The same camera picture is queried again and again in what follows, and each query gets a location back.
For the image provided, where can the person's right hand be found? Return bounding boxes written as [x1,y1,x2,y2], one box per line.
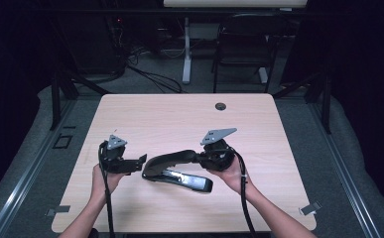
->
[208,154,257,200]

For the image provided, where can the short white desk foot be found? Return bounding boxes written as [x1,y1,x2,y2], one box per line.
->
[258,66,270,84]

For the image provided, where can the person's left hand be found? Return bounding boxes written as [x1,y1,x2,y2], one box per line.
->
[91,163,128,205]

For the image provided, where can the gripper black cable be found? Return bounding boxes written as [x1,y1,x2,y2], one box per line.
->
[97,141,116,238]
[227,147,258,238]

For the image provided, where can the black metal stand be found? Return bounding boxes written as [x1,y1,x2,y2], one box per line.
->
[49,68,112,131]
[272,70,332,135]

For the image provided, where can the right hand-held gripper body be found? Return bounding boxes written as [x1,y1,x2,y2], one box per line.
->
[198,127,238,173]

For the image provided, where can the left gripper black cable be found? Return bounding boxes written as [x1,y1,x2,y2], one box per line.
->
[97,141,116,238]

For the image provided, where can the black stapler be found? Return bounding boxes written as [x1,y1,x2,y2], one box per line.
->
[141,149,214,194]

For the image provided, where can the white desk top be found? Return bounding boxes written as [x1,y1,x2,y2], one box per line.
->
[163,0,309,9]

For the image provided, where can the dark equipment cabinet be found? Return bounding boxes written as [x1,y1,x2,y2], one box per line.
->
[56,13,128,76]

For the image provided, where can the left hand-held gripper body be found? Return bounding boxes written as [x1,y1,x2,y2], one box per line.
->
[98,134,129,175]

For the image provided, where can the black folding chair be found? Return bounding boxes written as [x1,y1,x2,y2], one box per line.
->
[210,12,292,94]

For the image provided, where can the white desk leg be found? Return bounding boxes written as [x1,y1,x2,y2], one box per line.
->
[182,17,193,85]

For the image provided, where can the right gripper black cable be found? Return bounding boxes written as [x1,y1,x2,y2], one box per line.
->
[227,147,258,238]

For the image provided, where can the aluminium floor rail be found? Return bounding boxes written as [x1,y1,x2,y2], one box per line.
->
[0,98,77,238]
[308,98,383,238]

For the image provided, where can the black floor cables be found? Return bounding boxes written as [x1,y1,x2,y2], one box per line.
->
[125,46,184,94]

